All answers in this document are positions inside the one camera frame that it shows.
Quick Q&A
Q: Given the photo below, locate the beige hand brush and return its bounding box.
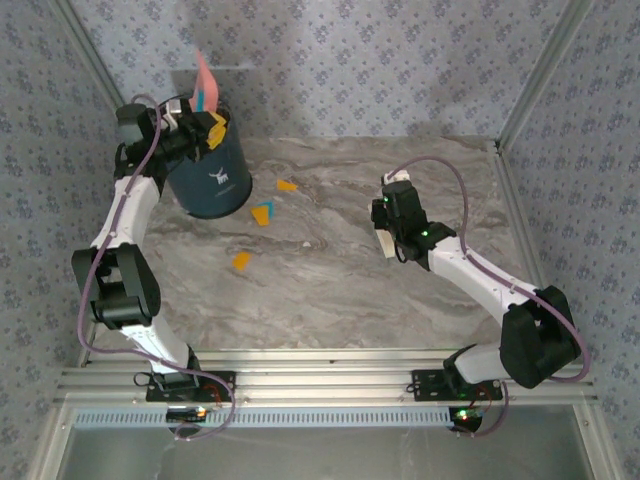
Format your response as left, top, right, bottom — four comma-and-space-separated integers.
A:
375, 225, 397, 260

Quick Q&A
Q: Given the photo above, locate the pink plastic dustpan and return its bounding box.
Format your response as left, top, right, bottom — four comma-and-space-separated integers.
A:
192, 48, 222, 115

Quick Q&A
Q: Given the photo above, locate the dark blue trash bin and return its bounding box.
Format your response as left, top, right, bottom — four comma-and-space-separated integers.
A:
159, 92, 254, 220

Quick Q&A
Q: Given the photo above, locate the small controller circuit board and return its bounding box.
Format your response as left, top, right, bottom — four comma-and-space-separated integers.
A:
166, 407, 209, 425
448, 407, 485, 432

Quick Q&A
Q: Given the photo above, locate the grey metal panel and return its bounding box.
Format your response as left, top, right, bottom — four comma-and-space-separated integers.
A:
64, 427, 594, 480

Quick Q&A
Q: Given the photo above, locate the white wrist mount with cable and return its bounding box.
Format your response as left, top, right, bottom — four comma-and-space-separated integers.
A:
163, 98, 185, 129

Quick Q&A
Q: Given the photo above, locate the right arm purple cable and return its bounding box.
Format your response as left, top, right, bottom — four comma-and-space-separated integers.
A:
389, 155, 592, 439

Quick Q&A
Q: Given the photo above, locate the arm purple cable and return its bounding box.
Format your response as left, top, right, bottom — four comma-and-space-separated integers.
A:
77, 93, 237, 442
389, 155, 592, 439

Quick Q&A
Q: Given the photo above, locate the aluminium table side rail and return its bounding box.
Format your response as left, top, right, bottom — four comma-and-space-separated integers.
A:
492, 142, 574, 364

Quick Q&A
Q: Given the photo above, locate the aluminium frame post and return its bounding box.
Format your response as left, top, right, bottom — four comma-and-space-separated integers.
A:
52, 0, 136, 121
494, 0, 599, 149

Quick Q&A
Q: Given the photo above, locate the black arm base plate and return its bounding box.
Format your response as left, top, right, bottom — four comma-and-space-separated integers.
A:
146, 371, 237, 403
411, 369, 504, 401

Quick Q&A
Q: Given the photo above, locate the aluminium mounting rail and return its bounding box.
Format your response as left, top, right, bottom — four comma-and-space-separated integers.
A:
54, 348, 600, 407

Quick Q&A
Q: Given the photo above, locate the grey slotted cable duct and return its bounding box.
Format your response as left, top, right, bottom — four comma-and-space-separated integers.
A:
72, 407, 454, 430

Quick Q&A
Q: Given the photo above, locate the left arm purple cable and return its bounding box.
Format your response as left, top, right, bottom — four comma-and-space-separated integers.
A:
77, 93, 237, 442

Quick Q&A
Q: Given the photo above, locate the aluminium frame leg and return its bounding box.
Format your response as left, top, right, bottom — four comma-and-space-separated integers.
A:
572, 405, 621, 480
24, 405, 76, 480

